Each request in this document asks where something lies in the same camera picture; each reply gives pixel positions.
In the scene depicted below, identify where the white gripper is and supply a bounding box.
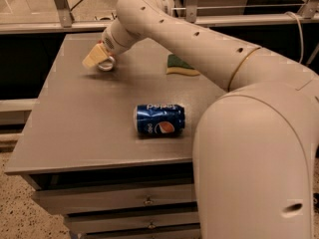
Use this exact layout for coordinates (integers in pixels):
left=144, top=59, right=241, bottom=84
left=82, top=19, right=137, bottom=68

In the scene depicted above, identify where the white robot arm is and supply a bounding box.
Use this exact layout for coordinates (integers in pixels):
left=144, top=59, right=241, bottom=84
left=85, top=0, right=319, bottom=239

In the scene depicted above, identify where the blue pepsi can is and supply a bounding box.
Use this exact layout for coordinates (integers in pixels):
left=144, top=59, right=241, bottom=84
left=134, top=104, right=185, bottom=135

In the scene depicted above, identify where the grey metal railing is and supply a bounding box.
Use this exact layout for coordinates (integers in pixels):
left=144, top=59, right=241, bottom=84
left=0, top=0, right=318, bottom=33

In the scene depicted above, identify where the green yellow sponge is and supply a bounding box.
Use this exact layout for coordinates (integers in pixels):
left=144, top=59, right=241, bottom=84
left=166, top=54, right=200, bottom=77

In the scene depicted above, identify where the grey drawer cabinet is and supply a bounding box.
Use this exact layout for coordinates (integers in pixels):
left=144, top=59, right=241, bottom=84
left=4, top=32, right=230, bottom=239

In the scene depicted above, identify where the top grey drawer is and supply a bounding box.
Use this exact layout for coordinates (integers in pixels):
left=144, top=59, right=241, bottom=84
left=32, top=179, right=195, bottom=214

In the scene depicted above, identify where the grey drawer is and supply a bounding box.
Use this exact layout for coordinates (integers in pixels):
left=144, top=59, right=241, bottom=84
left=65, top=205, right=199, bottom=234
left=32, top=179, right=195, bottom=214
left=81, top=224, right=200, bottom=239

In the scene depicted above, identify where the middle grey drawer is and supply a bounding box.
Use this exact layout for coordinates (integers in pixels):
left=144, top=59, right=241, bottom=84
left=65, top=205, right=199, bottom=234

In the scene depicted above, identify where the bottom grey drawer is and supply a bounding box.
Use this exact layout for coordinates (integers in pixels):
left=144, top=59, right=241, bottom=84
left=81, top=224, right=200, bottom=239

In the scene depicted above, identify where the white cable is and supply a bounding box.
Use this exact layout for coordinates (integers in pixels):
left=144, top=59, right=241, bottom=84
left=285, top=11, right=305, bottom=65

